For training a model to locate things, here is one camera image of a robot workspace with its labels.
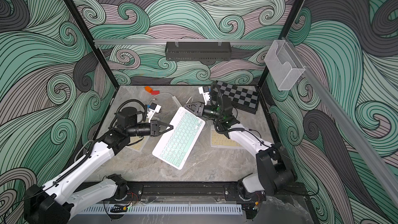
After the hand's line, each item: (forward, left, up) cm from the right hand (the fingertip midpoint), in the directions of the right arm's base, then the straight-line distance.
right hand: (186, 104), depth 72 cm
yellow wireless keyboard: (-5, -18, -28) cm, 33 cm away
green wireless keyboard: (-17, +4, -6) cm, 19 cm away
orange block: (+37, +33, -28) cm, 57 cm away
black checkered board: (+25, -39, -25) cm, 53 cm away
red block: (+34, +27, -28) cm, 51 cm away
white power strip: (+23, +9, -26) cm, 36 cm away
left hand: (-12, +6, -2) cm, 13 cm away
